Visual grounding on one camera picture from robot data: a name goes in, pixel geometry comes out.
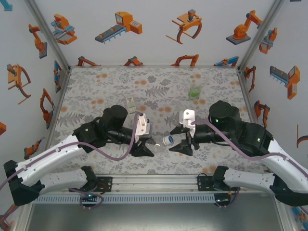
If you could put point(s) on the clear bottle with green label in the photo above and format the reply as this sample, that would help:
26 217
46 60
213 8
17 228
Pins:
195 95

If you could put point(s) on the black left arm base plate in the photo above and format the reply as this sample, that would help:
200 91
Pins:
107 184

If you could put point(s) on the grey metal base panel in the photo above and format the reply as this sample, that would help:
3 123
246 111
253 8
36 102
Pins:
154 219

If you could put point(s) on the floral printed tablecloth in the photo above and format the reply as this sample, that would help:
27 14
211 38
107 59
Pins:
108 79

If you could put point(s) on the aluminium front rail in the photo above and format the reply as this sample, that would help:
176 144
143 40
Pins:
154 183

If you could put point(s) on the circuit board with green light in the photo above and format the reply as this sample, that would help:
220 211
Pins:
221 200
89 197

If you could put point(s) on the white cap with blue top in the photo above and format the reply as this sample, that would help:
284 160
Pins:
169 139

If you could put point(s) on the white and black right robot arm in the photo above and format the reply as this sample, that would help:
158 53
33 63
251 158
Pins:
250 179

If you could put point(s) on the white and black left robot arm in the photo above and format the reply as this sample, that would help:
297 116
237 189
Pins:
48 156

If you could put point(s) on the aluminium side rail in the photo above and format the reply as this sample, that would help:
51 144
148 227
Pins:
55 120
256 120

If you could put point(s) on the aluminium rear rail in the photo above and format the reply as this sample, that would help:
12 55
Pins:
154 65

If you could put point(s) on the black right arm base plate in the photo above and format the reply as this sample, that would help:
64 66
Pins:
204 185

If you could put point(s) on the clear unlabelled plastic bottle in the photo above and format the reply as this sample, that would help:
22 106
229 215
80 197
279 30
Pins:
157 146

